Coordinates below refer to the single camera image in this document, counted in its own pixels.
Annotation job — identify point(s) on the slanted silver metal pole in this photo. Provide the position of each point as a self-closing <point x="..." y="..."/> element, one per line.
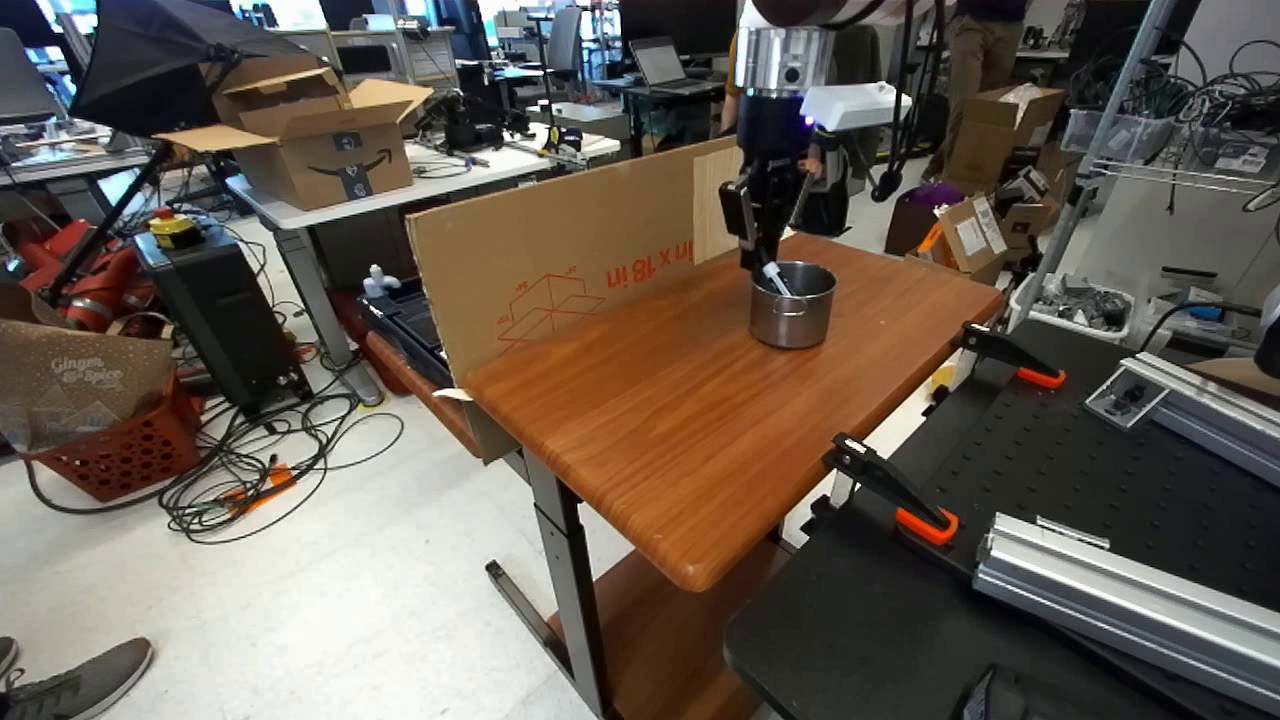
<point x="1093" y="147"/>

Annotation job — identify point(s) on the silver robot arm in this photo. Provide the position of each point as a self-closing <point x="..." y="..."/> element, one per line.
<point x="786" y="52"/>

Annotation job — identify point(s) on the purple bag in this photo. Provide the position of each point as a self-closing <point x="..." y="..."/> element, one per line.
<point x="922" y="215"/>

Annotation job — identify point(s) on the silver aluminium extrusion rail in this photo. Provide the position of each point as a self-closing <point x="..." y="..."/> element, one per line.
<point x="1132" y="600"/>
<point x="1215" y="404"/>

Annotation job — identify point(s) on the light plywood panel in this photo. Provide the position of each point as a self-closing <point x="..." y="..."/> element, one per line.
<point x="713" y="202"/>

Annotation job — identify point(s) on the open laptop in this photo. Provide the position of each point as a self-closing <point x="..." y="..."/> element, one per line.
<point x="663" y="64"/>

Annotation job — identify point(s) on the red machine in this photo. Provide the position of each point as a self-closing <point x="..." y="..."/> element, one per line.
<point x="86" y="274"/>

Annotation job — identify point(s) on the white spray bottle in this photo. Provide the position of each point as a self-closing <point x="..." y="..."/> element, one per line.
<point x="380" y="281"/>

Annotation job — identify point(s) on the red plastic basket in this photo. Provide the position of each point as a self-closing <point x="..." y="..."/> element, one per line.
<point x="125" y="454"/>

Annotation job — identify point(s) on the black Expo dry-erase marker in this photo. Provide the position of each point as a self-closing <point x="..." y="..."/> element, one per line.
<point x="776" y="278"/>

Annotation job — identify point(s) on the small silver socket plate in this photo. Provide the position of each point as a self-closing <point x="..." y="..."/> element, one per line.
<point x="1125" y="397"/>

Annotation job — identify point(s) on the brown cardboard panel red print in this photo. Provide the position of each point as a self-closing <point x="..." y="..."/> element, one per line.
<point x="562" y="255"/>

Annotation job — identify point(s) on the white office desk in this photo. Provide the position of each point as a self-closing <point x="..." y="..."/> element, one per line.
<point x="443" y="173"/>

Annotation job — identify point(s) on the black photo softbox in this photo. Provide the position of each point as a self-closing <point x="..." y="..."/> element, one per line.
<point x="162" y="60"/>

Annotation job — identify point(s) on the grey sneaker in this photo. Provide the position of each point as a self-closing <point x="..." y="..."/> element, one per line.
<point x="83" y="683"/>

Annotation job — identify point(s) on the black keyboard tray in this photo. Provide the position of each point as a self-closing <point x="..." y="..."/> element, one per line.
<point x="404" y="334"/>

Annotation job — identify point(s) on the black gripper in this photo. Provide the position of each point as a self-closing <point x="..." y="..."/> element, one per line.
<point x="774" y="134"/>

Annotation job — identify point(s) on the open cardboard box with print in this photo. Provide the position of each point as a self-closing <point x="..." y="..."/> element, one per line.
<point x="321" y="147"/>

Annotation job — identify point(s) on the black perforated breadboard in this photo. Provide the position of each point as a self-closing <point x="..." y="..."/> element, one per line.
<point x="1067" y="467"/>

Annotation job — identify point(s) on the small cardboard box white label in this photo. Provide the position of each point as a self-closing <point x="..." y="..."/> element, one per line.
<point x="972" y="238"/>

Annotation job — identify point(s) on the brown paper bag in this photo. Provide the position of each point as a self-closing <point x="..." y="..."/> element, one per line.
<point x="83" y="380"/>

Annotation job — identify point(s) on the black computer tower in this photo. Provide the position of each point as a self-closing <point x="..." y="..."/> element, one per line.
<point x="221" y="322"/>

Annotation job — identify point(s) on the yellow red emergency stop button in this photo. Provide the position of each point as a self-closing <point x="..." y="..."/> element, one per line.
<point x="174" y="230"/>

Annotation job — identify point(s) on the grey metal table leg frame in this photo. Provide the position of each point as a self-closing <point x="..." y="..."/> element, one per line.
<point x="572" y="573"/>

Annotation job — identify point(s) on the small steel pot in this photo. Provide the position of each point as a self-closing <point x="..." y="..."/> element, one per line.
<point x="793" y="327"/>

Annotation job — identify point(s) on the white flat box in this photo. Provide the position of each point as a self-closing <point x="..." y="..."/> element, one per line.
<point x="862" y="105"/>

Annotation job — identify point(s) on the black orange bar clamp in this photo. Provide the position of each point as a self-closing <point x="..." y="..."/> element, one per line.
<point x="1015" y="353"/>
<point x="883" y="481"/>

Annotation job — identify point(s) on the tall brown cardboard box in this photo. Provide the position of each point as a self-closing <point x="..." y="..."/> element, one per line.
<point x="1007" y="134"/>

